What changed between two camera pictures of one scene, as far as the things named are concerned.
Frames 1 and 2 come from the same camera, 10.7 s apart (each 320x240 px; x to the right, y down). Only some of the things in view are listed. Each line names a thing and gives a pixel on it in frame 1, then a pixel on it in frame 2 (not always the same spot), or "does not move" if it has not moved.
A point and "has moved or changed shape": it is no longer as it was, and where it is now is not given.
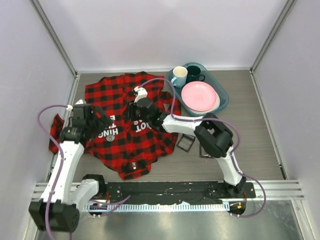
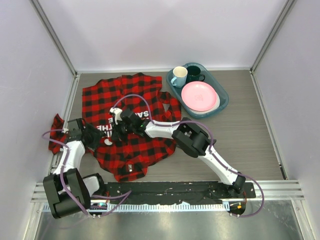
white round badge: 110,138 has moved or changed shape
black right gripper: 128,114 -> 116,136
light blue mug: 180,73 does not move
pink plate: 199,96 does not move
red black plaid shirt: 127,148 does not move
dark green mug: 193,74 does not move
